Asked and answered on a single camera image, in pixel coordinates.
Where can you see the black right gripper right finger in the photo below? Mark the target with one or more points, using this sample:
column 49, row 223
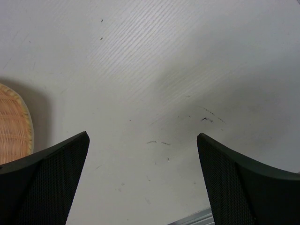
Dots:
column 243, row 191

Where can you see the aluminium table edge rail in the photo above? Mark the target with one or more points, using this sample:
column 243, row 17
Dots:
column 203, row 217

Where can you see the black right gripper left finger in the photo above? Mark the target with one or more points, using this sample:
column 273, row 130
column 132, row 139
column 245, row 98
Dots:
column 39, row 189

